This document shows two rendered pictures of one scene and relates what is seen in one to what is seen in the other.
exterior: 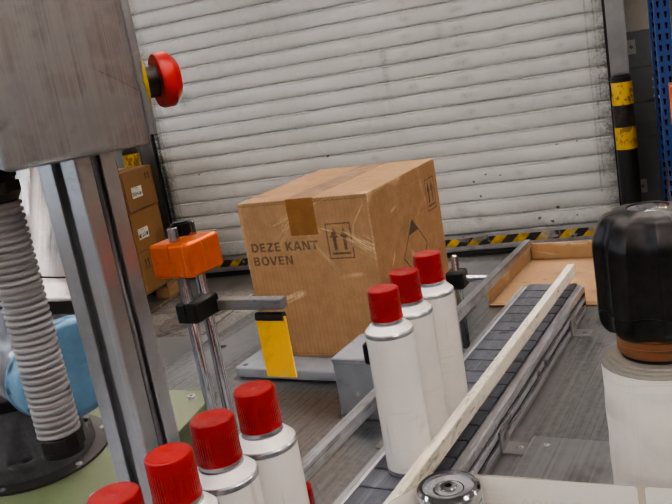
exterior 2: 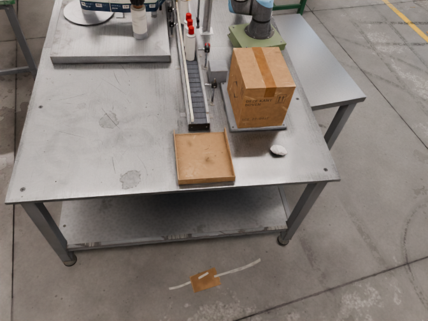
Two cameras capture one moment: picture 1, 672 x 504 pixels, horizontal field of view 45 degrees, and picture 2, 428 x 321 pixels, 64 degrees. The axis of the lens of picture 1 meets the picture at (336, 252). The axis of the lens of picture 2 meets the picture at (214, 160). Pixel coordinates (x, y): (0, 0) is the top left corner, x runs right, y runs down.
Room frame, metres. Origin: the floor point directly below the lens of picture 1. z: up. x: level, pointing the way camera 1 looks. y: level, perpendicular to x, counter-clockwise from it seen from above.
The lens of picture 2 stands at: (2.26, -1.12, 2.15)
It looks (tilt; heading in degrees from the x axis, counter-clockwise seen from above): 53 degrees down; 135
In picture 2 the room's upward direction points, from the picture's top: 8 degrees clockwise
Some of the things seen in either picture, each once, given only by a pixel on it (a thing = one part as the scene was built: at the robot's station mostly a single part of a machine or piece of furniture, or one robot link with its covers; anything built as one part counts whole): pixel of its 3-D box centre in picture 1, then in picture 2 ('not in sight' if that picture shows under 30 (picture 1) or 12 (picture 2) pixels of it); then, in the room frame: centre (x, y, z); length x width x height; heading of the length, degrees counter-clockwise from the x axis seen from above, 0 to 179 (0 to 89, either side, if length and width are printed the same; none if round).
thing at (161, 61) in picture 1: (157, 80); not in sight; (0.58, 0.10, 1.33); 0.04 x 0.03 x 0.04; 25
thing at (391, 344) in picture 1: (397, 379); (188, 30); (0.80, -0.04, 0.98); 0.05 x 0.05 x 0.20
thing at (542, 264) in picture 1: (575, 271); (202, 154); (1.51, -0.45, 0.85); 0.30 x 0.26 x 0.04; 150
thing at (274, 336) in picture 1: (275, 344); not in sight; (0.66, 0.06, 1.09); 0.03 x 0.01 x 0.06; 60
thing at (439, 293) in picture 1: (438, 335); (190, 43); (0.92, -0.10, 0.98); 0.05 x 0.05 x 0.20
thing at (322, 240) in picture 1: (352, 253); (258, 87); (1.40, -0.03, 0.99); 0.30 x 0.24 x 0.27; 151
